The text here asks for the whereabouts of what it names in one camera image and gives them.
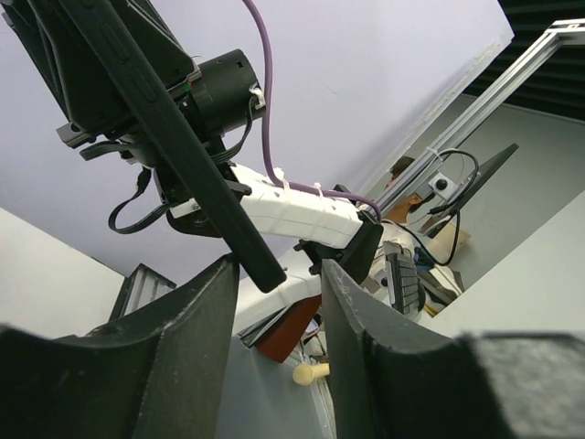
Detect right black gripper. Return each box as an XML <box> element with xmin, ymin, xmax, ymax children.
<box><xmin>1</xmin><ymin>1</ymin><xmax>199</xmax><ymax>148</ymax></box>

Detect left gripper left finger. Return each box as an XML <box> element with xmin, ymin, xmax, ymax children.
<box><xmin>1</xmin><ymin>255</ymin><xmax>239</xmax><ymax>438</ymax></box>

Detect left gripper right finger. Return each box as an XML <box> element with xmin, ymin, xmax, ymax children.
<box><xmin>322</xmin><ymin>260</ymin><xmax>584</xmax><ymax>438</ymax></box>

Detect black keyboard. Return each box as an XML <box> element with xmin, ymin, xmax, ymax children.
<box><xmin>386</xmin><ymin>252</ymin><xmax>426</xmax><ymax>319</ymax></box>

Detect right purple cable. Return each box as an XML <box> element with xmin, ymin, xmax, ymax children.
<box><xmin>240</xmin><ymin>0</ymin><xmax>383</xmax><ymax>223</ymax></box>

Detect aluminium frame profile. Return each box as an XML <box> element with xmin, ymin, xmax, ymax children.
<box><xmin>376</xmin><ymin>18</ymin><xmax>584</xmax><ymax>212</ymax></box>

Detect black monitor on stand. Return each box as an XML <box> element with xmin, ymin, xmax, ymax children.
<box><xmin>426</xmin><ymin>143</ymin><xmax>519</xmax><ymax>238</ymax></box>

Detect webcam on frame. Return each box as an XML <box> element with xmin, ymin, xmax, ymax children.
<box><xmin>428</xmin><ymin>172</ymin><xmax>459</xmax><ymax>202</ymax></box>

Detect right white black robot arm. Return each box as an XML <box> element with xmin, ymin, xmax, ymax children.
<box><xmin>1</xmin><ymin>1</ymin><xmax>382</xmax><ymax>292</ymax></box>

